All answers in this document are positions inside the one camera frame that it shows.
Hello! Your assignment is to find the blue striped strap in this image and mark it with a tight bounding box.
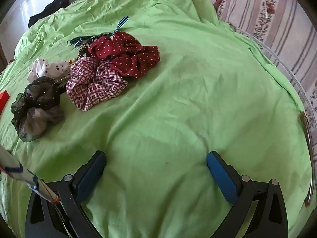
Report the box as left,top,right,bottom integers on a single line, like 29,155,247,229
66,16,129,47

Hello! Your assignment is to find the black hair clip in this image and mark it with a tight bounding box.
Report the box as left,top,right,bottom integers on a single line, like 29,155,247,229
79,42,93,56

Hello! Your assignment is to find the red cardboard box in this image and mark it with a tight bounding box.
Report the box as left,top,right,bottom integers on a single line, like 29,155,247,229
0,91,10,113

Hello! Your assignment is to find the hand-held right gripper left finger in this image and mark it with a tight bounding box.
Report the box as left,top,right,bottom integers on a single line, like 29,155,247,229
25,151,107,238

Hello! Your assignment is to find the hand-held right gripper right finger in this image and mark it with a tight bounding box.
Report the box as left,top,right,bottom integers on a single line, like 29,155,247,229
206,151,289,238

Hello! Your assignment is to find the black hair tie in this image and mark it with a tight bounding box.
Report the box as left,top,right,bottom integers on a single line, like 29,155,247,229
89,32,114,42

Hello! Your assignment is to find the red white plaid scrunchie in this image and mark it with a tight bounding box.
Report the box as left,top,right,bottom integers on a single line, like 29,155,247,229
66,57,129,111

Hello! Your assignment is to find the red polka dot scrunchie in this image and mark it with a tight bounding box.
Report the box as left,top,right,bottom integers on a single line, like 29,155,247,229
88,31,160,78

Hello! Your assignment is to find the green bed sheet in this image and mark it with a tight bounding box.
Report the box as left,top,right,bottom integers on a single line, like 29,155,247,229
0,0,314,238

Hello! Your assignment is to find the white dotted scrunchie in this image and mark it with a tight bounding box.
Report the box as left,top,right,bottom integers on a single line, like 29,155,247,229
27,58,72,83

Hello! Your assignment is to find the dark sheer scrunchie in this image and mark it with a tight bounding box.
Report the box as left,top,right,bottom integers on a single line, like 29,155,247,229
10,77,65,143

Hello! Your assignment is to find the striped floral sofa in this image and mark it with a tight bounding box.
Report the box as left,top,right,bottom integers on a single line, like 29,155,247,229
213,0,317,154

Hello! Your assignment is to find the round glass table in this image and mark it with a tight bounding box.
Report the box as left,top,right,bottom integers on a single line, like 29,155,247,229
230,22,317,207

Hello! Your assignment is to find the black cloth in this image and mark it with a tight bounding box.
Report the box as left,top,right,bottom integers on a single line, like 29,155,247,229
28,0,70,28

